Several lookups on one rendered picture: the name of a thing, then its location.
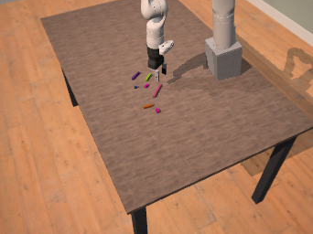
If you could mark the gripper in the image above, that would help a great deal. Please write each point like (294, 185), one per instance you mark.
(156, 48)

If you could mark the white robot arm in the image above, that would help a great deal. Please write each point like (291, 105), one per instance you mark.
(222, 18)

